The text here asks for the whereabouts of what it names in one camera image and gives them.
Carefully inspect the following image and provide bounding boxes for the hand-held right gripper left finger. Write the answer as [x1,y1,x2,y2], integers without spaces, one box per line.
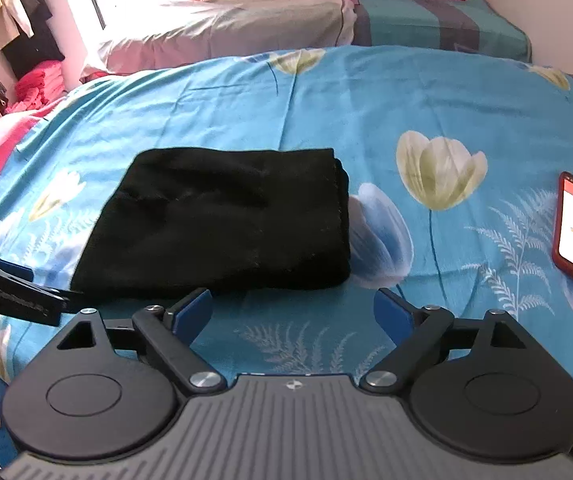
[56,287,228,394]

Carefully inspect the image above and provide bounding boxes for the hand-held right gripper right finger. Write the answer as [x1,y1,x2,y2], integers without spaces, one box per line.
[360,287,528,394]

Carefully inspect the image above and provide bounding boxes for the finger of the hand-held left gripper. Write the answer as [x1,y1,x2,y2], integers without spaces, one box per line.
[0,276,86,328]
[0,245,36,283]

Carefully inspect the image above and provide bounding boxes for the black pants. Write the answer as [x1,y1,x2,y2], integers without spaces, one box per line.
[70,147,352,295]

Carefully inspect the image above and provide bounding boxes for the pile of red towels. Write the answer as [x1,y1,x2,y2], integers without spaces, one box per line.
[6,60,68,115]

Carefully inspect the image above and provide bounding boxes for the blue floral bedsheet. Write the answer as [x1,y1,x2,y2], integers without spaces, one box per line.
[0,45,573,461]

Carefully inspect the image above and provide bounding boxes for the black hanging garment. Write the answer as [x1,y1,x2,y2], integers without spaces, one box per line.
[2,0,66,81]

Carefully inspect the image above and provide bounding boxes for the teal striped blanket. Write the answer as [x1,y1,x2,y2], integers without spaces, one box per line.
[351,0,534,64]

